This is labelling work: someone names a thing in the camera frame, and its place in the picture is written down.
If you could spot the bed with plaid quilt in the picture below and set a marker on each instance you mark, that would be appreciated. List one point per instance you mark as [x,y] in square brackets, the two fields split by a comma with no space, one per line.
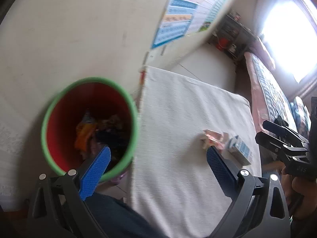
[268,102]

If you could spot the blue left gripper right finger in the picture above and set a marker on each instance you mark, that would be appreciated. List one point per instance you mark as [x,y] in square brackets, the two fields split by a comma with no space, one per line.
[224,171]

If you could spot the dark shelf unit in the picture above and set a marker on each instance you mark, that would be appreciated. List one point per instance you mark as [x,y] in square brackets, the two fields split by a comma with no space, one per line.
[240,37]

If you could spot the red white wrapper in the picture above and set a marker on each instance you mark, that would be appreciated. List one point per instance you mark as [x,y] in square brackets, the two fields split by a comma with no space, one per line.
[211,138]

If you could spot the colourful wall poster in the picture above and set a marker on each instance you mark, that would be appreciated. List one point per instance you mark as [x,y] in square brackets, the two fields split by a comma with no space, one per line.
[184,17]

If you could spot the white blue milk carton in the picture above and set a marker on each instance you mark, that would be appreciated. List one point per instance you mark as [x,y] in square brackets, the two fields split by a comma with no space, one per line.
[239,150]

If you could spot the red container on shelf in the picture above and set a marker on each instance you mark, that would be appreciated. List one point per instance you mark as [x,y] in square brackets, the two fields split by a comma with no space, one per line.
[222,44]

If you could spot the white table cloth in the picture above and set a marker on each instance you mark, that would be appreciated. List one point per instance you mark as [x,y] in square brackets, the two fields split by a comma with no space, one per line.
[171,183]

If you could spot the orange snack wrapper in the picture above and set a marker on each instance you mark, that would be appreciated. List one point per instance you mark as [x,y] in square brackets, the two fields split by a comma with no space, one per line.
[92,134]

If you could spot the red bin with green rim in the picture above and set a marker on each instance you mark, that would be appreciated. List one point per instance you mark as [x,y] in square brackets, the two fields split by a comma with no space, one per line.
[101,98]

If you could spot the right hand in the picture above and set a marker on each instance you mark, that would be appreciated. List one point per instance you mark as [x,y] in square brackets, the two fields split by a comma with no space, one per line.
[304,187]

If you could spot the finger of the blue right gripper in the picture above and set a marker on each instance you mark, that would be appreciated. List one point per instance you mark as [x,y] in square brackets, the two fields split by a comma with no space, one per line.
[275,144]
[277,128]

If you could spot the purple plastic bag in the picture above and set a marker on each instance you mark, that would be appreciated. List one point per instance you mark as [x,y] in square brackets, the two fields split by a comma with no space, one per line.
[118,179]

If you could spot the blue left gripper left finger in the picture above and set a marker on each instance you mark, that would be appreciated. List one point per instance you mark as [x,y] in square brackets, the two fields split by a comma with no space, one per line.
[91,172]

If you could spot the white double wall socket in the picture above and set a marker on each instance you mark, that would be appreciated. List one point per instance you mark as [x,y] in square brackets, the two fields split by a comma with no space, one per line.
[153,54]

